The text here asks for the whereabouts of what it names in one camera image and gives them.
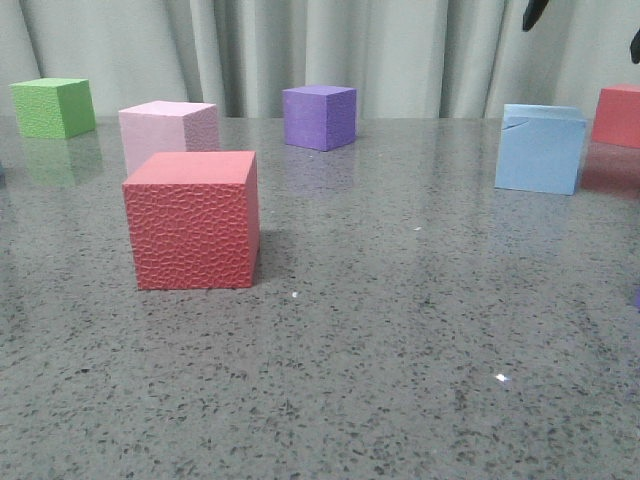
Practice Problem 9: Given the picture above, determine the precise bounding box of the torn light blue foam cube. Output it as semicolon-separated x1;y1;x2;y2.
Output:
494;104;587;195

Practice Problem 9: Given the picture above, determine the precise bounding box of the red textured foam cube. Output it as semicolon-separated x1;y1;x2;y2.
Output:
122;151;260;290

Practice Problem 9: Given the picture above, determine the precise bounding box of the pink foam cube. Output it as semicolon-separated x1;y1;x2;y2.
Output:
118;100;220;174

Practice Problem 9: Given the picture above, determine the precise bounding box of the red foam cube far right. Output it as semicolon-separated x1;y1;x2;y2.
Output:
591;84;640;148

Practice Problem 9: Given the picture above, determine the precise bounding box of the grey-green curtain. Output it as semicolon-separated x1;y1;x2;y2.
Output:
1;1;639;119

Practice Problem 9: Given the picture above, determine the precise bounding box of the green foam cube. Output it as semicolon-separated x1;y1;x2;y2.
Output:
10;78;96;139

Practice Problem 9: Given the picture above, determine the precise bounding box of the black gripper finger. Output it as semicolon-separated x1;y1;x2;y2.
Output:
522;0;549;32

